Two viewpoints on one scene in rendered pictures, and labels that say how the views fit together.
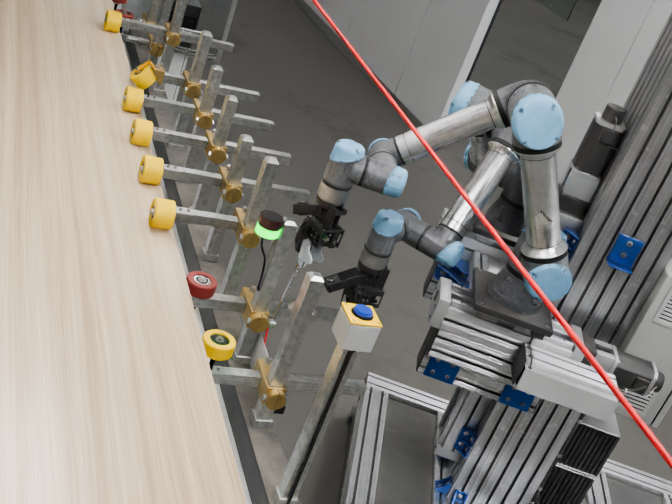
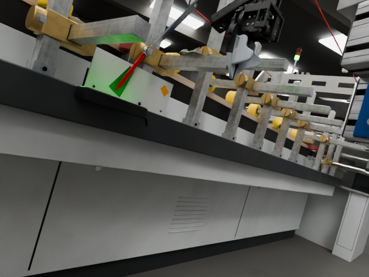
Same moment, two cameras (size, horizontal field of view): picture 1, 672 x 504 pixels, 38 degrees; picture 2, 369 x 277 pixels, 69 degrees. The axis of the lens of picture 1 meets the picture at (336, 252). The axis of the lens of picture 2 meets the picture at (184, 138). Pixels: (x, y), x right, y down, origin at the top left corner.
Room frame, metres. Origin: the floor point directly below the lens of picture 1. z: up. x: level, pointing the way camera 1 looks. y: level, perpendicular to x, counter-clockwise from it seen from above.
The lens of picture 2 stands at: (2.05, -0.63, 0.66)
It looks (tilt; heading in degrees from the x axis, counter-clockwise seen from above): 0 degrees down; 69
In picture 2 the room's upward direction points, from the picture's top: 17 degrees clockwise
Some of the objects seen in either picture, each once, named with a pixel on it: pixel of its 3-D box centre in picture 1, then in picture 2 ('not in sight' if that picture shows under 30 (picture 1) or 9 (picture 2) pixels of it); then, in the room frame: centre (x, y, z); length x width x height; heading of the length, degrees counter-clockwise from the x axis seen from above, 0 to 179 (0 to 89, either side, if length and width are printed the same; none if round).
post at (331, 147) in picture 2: (160, 29); (330, 151); (3.95, 1.03, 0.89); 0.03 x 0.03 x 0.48; 27
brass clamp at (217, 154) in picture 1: (214, 147); (271, 101); (2.86, 0.48, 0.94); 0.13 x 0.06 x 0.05; 27
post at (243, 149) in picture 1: (224, 207); (240, 98); (2.61, 0.36, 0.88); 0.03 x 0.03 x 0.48; 27
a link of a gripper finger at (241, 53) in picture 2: not in sight; (240, 56); (2.32, -0.11, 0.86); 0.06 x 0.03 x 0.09; 117
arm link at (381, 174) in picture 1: (382, 175); not in sight; (2.24, -0.04, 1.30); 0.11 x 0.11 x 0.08; 8
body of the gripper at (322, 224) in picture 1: (324, 221); not in sight; (2.21, 0.05, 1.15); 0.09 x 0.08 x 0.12; 47
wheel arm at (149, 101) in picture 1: (204, 112); (293, 115); (3.10, 0.59, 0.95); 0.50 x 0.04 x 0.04; 117
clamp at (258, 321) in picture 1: (253, 309); (152, 59); (2.19, 0.15, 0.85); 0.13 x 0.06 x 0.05; 27
